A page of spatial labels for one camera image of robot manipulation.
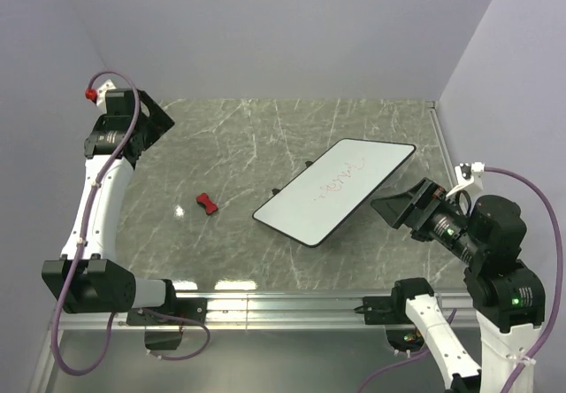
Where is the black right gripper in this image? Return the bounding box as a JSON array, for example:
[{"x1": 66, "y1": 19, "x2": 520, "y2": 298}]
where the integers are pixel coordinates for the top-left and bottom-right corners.
[{"x1": 370, "y1": 173, "x2": 485, "y2": 259}]

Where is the white whiteboard black frame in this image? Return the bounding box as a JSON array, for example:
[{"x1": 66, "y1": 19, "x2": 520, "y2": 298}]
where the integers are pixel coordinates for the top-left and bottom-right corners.
[{"x1": 252, "y1": 138, "x2": 417, "y2": 248}]

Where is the red bone-shaped eraser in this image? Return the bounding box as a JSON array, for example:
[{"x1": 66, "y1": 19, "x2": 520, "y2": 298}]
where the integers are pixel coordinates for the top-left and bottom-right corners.
[{"x1": 195, "y1": 193, "x2": 218, "y2": 216}]

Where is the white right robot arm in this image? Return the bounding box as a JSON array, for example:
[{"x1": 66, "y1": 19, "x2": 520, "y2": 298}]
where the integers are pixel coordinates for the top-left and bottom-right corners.
[{"x1": 371, "y1": 178, "x2": 546, "y2": 392}]

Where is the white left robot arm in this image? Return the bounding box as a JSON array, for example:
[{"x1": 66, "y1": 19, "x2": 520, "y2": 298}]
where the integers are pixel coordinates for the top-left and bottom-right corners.
[{"x1": 42, "y1": 89, "x2": 180, "y2": 324}]

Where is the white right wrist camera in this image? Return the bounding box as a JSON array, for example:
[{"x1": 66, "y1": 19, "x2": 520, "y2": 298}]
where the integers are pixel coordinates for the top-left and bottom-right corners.
[{"x1": 446, "y1": 162, "x2": 486, "y2": 198}]

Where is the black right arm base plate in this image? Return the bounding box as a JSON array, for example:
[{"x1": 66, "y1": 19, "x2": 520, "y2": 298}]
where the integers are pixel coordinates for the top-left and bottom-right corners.
[{"x1": 354, "y1": 294, "x2": 416, "y2": 326}]

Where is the aluminium front rail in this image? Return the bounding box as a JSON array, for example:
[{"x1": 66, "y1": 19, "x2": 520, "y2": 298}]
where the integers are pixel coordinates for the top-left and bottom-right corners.
[{"x1": 59, "y1": 290, "x2": 478, "y2": 330}]

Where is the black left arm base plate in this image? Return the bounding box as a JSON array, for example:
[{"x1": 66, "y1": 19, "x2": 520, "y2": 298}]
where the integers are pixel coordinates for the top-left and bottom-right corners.
[{"x1": 126, "y1": 297, "x2": 208, "y2": 326}]

